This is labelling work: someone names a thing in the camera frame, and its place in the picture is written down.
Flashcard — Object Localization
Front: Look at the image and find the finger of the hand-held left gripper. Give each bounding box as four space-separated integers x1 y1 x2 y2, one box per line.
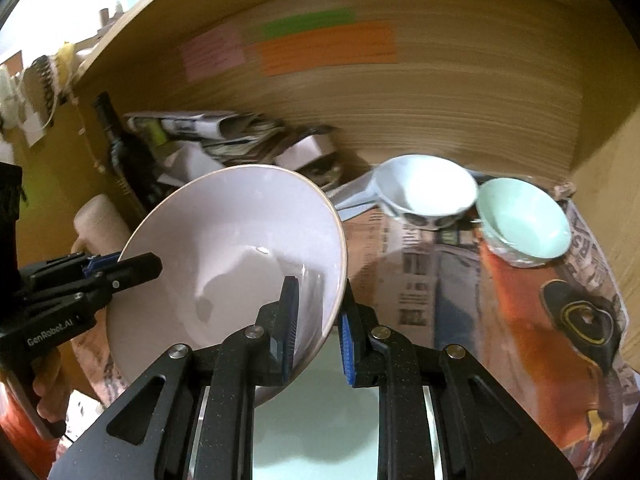
74 252 164 312
20 254 121 287

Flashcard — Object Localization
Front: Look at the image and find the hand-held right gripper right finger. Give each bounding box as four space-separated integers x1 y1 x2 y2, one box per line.
337 287 588 480

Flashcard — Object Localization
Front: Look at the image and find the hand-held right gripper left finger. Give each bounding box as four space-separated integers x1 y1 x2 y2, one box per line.
47 275 303 480

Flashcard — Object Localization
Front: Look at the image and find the green plate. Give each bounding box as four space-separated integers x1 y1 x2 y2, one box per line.
200 345 443 480

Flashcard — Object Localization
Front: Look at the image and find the pink bowl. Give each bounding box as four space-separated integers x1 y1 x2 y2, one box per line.
106 164 348 407

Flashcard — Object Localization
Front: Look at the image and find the white bowl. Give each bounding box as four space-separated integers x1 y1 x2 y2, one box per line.
375 155 478 231

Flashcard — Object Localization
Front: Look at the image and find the green bowl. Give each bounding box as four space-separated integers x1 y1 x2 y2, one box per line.
475 177 572 268

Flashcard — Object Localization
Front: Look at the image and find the person's left hand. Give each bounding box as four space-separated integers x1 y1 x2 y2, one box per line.
32 347 68 428

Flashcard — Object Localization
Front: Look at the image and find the pink mug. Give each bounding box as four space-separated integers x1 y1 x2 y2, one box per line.
70 194 136 261

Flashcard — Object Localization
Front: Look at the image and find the orange cloth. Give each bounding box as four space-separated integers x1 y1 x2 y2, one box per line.
0 395 53 463

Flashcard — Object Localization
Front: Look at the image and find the dark wine bottle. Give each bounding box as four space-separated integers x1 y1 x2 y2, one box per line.
92 91 161 211

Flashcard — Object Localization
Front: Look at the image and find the pile of newspapers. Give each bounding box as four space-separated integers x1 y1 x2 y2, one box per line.
122 110 286 166

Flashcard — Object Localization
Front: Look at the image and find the small bowl of trinkets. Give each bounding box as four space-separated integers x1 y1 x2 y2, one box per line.
300 157 346 191

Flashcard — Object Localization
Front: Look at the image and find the small white box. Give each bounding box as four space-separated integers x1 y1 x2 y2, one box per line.
275 130 338 171

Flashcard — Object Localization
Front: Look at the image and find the pink sticky note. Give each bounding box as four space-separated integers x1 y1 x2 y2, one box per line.
180 27 246 81

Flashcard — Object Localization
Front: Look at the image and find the orange sticky note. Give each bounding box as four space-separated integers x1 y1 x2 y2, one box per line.
255 20 398 77

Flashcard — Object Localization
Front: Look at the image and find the green sticky note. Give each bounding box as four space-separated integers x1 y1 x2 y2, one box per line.
260 7 357 40

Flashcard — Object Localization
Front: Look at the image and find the white charger with cable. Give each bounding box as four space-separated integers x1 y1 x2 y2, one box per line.
20 110 48 146

